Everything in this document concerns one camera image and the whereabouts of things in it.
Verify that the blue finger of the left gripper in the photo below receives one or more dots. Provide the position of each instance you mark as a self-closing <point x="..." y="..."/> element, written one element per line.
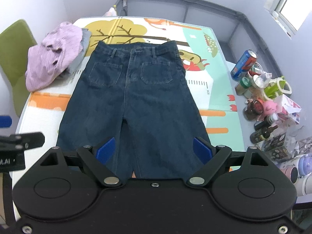
<point x="5" y="121"/>
<point x="21" y="142"/>

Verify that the window with white frame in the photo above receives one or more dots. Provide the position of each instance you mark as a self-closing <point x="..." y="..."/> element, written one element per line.
<point x="289" y="14"/>

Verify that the grey fabric playpen fence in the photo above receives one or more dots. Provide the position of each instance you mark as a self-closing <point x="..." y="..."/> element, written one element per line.
<point x="233" y="29"/>

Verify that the dark glass bottle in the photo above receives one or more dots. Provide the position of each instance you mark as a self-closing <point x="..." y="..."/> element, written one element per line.
<point x="262" y="134"/>

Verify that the green lid jar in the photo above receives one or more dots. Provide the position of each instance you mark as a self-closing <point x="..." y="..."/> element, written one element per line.
<point x="242" y="86"/>

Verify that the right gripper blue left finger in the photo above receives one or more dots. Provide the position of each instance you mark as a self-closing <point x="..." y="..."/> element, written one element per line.
<point x="94" y="159"/>

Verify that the green upholstered chair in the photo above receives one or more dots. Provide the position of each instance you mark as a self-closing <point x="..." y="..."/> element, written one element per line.
<point x="15" y="42"/>

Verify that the pink striped shirt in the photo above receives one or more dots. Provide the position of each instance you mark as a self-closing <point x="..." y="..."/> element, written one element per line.
<point x="47" y="60"/>

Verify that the green plastic cup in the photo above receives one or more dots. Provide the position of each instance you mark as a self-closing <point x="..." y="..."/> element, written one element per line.
<point x="277" y="87"/>

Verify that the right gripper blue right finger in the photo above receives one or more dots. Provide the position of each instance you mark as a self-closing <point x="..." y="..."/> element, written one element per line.
<point x="214" y="159"/>

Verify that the pastel thermos cup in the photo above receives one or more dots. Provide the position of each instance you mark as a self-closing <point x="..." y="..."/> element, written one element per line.
<point x="298" y="171"/>

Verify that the white crumpled plastic bag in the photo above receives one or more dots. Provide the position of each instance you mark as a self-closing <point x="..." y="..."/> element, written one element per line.
<point x="262" y="81"/>

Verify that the pink pig toy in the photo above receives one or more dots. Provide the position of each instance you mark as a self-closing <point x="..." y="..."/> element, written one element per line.
<point x="269" y="107"/>

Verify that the colourful foam play mat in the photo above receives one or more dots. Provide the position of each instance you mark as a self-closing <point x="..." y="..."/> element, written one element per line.
<point x="206" y="75"/>

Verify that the blue soda can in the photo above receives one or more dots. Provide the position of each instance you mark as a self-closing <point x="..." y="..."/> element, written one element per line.
<point x="244" y="64"/>

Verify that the dark blue denim jeans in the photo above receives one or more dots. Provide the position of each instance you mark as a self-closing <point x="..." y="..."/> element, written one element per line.
<point x="138" y="94"/>

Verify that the grey garment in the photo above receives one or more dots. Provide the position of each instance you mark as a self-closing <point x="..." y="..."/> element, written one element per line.
<point x="86" y="34"/>

